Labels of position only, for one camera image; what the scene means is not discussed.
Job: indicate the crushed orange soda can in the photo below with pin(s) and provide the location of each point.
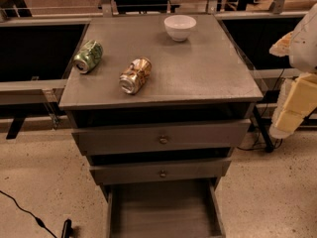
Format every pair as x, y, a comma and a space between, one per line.
135, 75

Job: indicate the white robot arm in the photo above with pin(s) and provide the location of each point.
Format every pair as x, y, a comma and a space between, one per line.
303, 45

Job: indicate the grey middle drawer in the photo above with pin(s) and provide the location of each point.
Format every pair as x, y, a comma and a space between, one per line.
148, 172

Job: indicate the grey wooden drawer cabinet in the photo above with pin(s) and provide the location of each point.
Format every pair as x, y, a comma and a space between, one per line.
157, 121

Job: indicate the brass top drawer knob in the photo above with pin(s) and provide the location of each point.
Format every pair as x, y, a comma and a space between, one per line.
163, 139

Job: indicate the brass drawer knob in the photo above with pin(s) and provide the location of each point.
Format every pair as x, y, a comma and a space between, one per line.
162, 174
163, 139

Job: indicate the brass middle drawer knob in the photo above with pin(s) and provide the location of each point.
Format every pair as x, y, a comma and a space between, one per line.
162, 174

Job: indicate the grey open bottom drawer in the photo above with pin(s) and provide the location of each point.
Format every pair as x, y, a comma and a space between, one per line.
164, 209

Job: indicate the grey top drawer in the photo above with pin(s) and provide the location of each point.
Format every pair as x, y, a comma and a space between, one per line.
145, 137

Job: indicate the crushed green soda can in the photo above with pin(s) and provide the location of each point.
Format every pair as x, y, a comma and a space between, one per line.
88, 56

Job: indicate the white ceramic bowl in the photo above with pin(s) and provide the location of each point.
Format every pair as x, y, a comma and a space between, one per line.
179, 27

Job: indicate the grey metal railing frame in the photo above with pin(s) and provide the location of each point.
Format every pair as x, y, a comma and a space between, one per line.
33, 86

